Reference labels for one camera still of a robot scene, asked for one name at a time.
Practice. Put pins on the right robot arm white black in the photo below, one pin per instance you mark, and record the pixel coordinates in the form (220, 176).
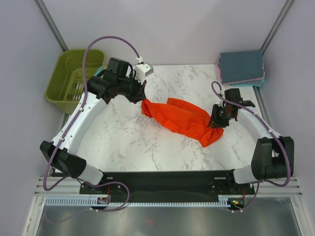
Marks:
(273, 155)

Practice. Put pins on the orange t shirt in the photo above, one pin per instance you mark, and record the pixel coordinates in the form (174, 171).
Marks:
(184, 118)

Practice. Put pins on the olive green plastic basket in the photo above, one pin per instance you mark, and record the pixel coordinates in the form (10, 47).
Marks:
(66, 84)

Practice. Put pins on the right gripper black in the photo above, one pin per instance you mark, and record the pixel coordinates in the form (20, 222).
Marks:
(214, 122)

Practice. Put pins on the left aluminium corner post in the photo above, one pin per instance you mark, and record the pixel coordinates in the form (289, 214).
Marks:
(51, 24)

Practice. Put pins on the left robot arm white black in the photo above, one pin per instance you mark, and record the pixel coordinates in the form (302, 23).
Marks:
(119, 78)

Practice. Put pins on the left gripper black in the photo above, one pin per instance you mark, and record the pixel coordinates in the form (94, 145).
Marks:
(140, 95)

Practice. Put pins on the aluminium corner post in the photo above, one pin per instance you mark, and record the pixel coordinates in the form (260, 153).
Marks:
(51, 24)
(277, 24)

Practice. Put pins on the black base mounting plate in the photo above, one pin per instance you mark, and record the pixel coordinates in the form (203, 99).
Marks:
(177, 185)

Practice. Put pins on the folded dark teal t shirt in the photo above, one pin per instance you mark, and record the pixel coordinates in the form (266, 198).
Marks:
(255, 53)

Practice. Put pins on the right aluminium corner post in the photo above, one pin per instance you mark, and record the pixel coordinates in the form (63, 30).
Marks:
(277, 24)

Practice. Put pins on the teal t shirt in basket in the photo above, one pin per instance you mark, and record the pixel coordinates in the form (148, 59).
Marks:
(99, 71)

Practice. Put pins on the aluminium frame rail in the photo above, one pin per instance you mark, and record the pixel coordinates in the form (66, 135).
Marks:
(68, 187)

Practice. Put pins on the light blue slotted cable duct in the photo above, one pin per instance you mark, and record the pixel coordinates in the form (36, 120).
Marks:
(105, 201)

